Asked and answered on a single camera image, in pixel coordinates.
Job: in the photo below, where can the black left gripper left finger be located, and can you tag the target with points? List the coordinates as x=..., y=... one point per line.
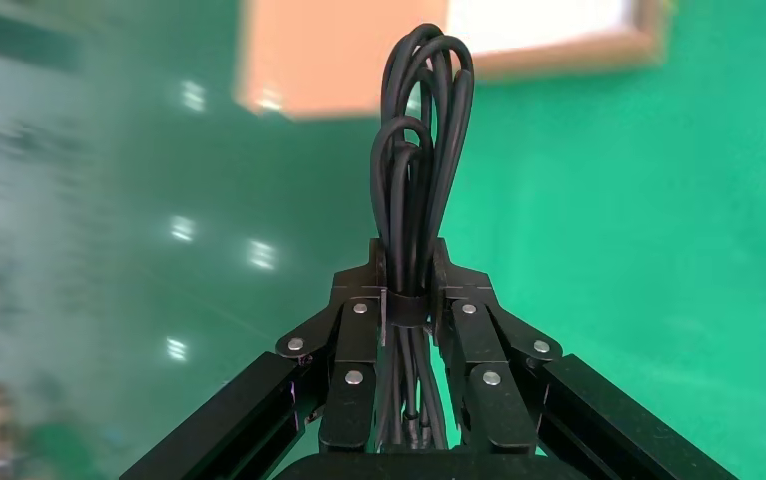
x=356, y=344

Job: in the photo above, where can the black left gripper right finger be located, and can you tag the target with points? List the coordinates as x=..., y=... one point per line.
x=476, y=344

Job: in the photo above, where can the open orange cardboard box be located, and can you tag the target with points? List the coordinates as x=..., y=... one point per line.
x=330, y=60

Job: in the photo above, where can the green table mat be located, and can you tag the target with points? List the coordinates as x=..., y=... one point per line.
x=621, y=232

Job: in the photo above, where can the white printed instruction sheet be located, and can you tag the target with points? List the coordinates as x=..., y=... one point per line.
x=542, y=23

